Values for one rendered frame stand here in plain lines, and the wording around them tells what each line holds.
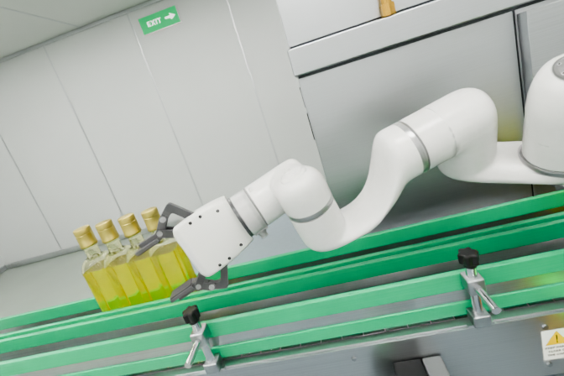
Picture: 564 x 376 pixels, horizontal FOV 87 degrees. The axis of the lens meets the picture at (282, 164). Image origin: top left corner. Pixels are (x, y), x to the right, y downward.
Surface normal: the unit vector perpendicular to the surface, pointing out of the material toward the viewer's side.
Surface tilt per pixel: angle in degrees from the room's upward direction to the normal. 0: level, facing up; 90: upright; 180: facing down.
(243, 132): 90
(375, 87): 90
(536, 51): 90
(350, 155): 90
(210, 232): 79
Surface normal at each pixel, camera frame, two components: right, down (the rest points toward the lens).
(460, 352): -0.08, 0.26
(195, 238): 0.13, 0.04
